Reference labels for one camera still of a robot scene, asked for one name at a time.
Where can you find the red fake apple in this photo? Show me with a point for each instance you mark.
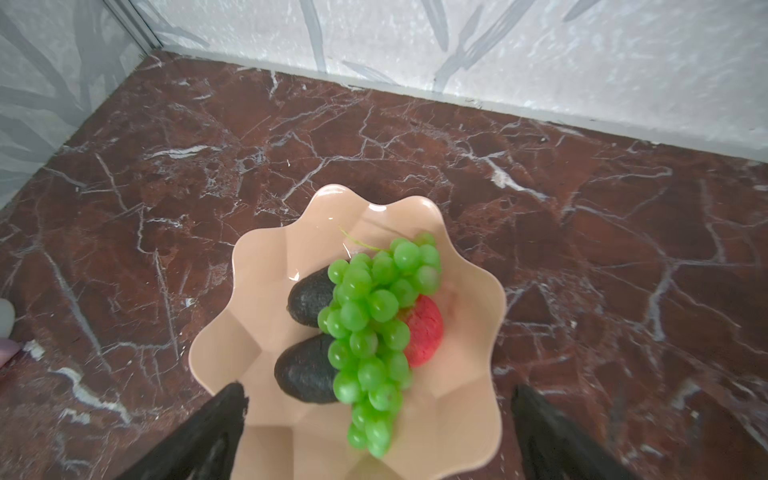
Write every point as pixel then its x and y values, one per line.
pixel 426 326

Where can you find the pink scalloped fruit bowl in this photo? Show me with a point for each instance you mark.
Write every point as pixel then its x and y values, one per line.
pixel 450 421

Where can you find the green fake grape bunch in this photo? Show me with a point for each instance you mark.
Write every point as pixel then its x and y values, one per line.
pixel 371 290

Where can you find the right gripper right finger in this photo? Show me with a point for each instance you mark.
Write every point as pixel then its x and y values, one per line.
pixel 554 447

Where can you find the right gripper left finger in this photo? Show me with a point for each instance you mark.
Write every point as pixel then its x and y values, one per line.
pixel 204 446

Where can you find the dark fake avocado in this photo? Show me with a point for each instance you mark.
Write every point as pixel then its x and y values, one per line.
pixel 304 372
pixel 309 296

